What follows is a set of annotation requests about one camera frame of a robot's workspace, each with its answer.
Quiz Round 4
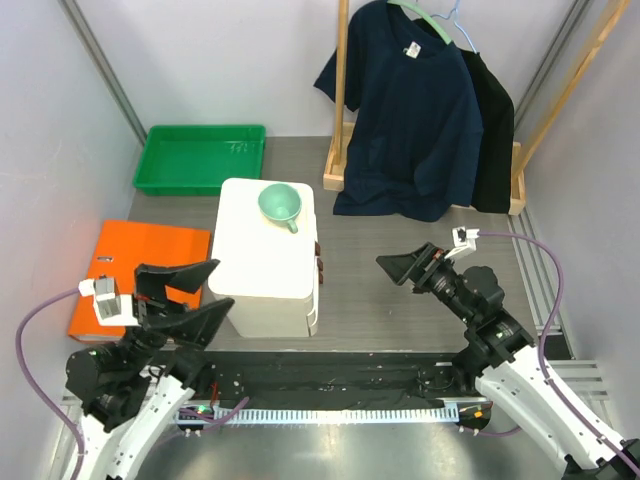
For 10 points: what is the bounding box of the orange binder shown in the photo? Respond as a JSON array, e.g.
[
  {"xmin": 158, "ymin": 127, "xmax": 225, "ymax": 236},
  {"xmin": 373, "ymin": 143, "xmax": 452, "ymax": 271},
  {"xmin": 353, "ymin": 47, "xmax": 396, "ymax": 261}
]
[{"xmin": 67, "ymin": 220, "xmax": 211, "ymax": 343}]

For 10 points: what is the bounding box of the light blue wire hanger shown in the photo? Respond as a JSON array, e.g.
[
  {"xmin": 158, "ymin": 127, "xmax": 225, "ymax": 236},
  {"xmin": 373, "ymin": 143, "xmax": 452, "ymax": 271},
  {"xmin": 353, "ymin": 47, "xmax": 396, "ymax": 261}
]
[{"xmin": 431, "ymin": 0, "xmax": 478, "ymax": 54}]

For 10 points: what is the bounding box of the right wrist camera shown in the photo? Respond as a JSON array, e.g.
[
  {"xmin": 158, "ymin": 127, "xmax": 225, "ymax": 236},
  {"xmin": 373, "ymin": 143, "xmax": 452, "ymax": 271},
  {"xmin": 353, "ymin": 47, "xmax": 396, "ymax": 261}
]
[{"xmin": 445, "ymin": 227, "xmax": 479, "ymax": 261}]

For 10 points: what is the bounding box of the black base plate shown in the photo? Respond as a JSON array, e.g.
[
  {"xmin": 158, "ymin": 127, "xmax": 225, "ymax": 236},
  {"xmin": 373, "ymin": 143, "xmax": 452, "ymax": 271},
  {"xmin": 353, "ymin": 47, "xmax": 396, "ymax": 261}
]
[{"xmin": 194, "ymin": 351, "xmax": 484, "ymax": 411}]

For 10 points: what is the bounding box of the navy blue t shirt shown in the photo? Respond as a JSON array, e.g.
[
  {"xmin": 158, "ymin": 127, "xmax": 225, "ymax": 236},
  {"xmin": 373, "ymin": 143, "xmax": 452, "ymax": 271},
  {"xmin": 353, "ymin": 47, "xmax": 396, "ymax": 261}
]
[{"xmin": 333, "ymin": 1, "xmax": 483, "ymax": 222}]

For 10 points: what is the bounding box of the white drawer box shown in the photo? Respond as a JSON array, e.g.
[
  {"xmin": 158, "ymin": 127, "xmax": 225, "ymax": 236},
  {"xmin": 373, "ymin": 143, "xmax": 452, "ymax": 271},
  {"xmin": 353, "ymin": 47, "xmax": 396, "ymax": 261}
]
[{"xmin": 208, "ymin": 178, "xmax": 321, "ymax": 338}]

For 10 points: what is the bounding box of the purple cable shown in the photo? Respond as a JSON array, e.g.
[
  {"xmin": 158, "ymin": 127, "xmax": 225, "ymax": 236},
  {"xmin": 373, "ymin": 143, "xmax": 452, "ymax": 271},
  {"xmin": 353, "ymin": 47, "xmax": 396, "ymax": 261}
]
[
  {"xmin": 15, "ymin": 287, "xmax": 89, "ymax": 480},
  {"xmin": 477, "ymin": 230, "xmax": 640, "ymax": 476}
]

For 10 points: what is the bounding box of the green hanger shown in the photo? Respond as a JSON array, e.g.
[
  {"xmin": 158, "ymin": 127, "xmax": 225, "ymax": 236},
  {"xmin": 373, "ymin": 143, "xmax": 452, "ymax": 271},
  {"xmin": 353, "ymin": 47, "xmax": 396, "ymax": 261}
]
[{"xmin": 387, "ymin": 0, "xmax": 452, "ymax": 45}]

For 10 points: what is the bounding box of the green mug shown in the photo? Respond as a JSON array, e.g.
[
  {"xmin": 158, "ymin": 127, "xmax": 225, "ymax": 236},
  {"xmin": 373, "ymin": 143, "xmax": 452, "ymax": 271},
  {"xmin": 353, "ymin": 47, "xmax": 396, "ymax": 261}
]
[{"xmin": 258, "ymin": 183, "xmax": 302, "ymax": 234}]

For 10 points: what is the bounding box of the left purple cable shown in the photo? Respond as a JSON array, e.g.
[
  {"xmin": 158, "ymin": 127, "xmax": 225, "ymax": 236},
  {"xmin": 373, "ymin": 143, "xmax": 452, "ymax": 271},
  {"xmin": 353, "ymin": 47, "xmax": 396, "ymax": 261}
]
[{"xmin": 15, "ymin": 287, "xmax": 89, "ymax": 480}]

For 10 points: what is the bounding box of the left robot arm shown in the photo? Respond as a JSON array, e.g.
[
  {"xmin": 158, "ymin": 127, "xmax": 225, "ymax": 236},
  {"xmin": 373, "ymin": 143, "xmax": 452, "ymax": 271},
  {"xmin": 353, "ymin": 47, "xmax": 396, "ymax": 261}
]
[{"xmin": 63, "ymin": 259, "xmax": 234, "ymax": 479}]

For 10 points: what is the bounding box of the green plastic tray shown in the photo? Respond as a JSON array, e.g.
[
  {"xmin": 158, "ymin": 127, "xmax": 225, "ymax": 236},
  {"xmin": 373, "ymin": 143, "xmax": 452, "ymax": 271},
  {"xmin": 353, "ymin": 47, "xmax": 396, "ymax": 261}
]
[{"xmin": 133, "ymin": 124, "xmax": 266, "ymax": 196}]

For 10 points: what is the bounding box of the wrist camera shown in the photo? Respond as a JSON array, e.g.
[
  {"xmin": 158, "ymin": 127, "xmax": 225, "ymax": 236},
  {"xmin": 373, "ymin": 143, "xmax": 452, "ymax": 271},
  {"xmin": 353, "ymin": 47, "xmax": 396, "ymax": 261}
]
[
  {"xmin": 445, "ymin": 227, "xmax": 479, "ymax": 261},
  {"xmin": 78, "ymin": 277, "xmax": 139, "ymax": 327}
]

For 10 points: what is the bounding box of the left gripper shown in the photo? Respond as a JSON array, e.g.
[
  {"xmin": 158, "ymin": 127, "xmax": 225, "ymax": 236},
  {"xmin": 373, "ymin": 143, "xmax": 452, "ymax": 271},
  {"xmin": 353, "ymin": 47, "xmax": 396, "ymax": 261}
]
[{"xmin": 121, "ymin": 257, "xmax": 234, "ymax": 375}]

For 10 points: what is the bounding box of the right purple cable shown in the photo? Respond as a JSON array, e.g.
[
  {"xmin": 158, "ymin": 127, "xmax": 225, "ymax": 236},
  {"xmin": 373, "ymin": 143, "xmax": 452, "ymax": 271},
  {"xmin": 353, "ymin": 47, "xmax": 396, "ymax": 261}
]
[{"xmin": 477, "ymin": 230, "xmax": 640, "ymax": 476}]

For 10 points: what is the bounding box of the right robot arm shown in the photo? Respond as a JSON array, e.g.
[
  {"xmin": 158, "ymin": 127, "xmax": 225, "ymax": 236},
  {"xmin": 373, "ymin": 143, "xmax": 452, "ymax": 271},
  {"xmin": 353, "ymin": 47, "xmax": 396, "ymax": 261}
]
[{"xmin": 376, "ymin": 243, "xmax": 639, "ymax": 479}]

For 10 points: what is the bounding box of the wooden clothes rack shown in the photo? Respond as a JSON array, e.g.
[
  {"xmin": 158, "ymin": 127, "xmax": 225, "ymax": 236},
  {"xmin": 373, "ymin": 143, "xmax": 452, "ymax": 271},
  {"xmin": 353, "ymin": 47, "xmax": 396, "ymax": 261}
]
[{"xmin": 322, "ymin": 0, "xmax": 632, "ymax": 216}]

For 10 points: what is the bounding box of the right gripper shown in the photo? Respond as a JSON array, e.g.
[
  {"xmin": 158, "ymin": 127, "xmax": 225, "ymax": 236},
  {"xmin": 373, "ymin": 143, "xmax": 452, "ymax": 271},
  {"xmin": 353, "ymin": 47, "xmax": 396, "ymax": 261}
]
[{"xmin": 376, "ymin": 241, "xmax": 476, "ymax": 324}]

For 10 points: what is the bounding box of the white cable duct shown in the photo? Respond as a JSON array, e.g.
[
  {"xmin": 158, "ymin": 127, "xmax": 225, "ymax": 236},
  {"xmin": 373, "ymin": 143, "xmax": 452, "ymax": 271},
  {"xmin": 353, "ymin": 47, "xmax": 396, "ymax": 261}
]
[{"xmin": 225, "ymin": 403, "xmax": 459, "ymax": 426}]

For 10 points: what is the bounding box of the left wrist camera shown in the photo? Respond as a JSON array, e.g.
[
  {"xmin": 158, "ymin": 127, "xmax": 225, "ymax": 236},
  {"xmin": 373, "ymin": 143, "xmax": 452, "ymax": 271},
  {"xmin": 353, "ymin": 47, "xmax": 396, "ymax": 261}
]
[{"xmin": 78, "ymin": 277, "xmax": 139, "ymax": 327}]

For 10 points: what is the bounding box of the black t shirt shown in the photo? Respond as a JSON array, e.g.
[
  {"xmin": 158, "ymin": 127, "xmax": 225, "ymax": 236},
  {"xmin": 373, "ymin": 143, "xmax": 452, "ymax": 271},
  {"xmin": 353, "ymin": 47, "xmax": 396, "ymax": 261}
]
[{"xmin": 396, "ymin": 15, "xmax": 514, "ymax": 213}]

